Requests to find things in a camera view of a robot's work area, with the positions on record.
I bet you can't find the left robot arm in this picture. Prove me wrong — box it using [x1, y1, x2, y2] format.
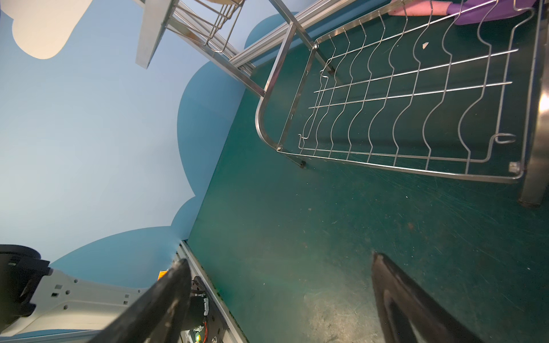
[1, 244, 146, 337]

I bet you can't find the stainless steel dish rack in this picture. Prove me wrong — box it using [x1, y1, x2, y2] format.
[137, 1, 548, 207]

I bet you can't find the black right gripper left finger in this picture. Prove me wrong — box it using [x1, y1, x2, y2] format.
[91, 259, 191, 342]

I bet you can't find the orange green box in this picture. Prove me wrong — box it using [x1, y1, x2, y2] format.
[157, 270, 168, 280]

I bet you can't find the pink purple silicone spatula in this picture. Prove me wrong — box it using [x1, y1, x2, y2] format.
[389, 0, 536, 25]

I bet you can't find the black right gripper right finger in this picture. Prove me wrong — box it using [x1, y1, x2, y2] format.
[371, 252, 482, 342]

